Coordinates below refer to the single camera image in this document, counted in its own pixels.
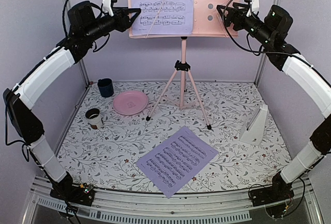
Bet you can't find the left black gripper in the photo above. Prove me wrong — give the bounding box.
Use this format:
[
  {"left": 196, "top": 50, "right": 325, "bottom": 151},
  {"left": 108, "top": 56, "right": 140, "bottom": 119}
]
[{"left": 84, "top": 6, "right": 141, "bottom": 41}]

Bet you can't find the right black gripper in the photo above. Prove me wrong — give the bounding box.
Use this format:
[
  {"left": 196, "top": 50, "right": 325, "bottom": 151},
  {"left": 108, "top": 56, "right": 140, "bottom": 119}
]
[{"left": 218, "top": 3, "right": 275, "bottom": 46}]

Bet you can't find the pink music stand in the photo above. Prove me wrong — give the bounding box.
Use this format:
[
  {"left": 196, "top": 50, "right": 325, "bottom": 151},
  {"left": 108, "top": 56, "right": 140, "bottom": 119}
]
[{"left": 128, "top": 0, "right": 237, "bottom": 129}]

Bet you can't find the white metronome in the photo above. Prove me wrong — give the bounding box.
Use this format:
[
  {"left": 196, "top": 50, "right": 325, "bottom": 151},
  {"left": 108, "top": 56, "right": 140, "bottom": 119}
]
[{"left": 239, "top": 104, "right": 268, "bottom": 146}]

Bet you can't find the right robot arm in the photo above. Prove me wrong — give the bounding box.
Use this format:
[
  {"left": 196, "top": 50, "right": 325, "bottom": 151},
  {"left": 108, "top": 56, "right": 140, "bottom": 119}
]
[{"left": 216, "top": 3, "right": 330, "bottom": 201}]

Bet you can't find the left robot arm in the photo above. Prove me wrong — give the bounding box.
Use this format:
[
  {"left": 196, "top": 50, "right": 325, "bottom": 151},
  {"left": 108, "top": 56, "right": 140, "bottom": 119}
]
[{"left": 3, "top": 1, "right": 141, "bottom": 200}]

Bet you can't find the dark blue mug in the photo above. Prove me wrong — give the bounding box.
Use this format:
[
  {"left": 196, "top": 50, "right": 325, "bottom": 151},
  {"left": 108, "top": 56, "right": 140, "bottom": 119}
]
[{"left": 97, "top": 78, "right": 114, "bottom": 98}]

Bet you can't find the pink plate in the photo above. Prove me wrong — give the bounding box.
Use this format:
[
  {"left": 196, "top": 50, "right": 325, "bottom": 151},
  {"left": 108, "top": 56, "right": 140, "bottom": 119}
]
[{"left": 113, "top": 91, "right": 148, "bottom": 116}]

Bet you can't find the paper coffee cup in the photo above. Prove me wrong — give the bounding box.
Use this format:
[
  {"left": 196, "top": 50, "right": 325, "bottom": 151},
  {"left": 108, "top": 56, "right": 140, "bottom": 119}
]
[{"left": 85, "top": 108, "right": 103, "bottom": 129}]

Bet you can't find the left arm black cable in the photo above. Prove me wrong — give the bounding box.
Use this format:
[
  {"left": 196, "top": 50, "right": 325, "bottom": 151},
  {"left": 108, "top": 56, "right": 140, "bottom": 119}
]
[{"left": 62, "top": 0, "right": 107, "bottom": 38}]

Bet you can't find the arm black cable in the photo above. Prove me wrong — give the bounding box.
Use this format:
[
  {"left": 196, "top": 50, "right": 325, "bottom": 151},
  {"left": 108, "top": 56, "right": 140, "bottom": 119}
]
[
  {"left": 222, "top": 0, "right": 331, "bottom": 90},
  {"left": 62, "top": 0, "right": 107, "bottom": 38}
]

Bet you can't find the right aluminium frame post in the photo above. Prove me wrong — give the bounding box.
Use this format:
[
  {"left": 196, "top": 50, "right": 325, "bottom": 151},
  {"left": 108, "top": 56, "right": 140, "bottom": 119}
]
[{"left": 254, "top": 0, "right": 284, "bottom": 84}]

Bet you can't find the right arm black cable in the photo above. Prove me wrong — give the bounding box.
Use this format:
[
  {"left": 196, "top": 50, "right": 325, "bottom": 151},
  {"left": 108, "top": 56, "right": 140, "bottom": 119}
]
[{"left": 222, "top": 0, "right": 331, "bottom": 90}]

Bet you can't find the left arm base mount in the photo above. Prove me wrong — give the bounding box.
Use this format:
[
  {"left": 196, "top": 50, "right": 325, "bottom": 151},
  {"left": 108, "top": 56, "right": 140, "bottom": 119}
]
[{"left": 50, "top": 182, "right": 95, "bottom": 206}]

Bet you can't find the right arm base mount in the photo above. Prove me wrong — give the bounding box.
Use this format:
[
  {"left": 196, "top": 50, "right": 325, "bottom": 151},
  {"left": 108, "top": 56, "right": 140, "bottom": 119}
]
[{"left": 248, "top": 183, "right": 294, "bottom": 206}]

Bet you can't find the front aluminium rail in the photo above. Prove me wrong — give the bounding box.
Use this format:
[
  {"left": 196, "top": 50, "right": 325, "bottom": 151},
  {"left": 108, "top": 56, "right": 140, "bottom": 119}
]
[{"left": 22, "top": 176, "right": 324, "bottom": 223}]

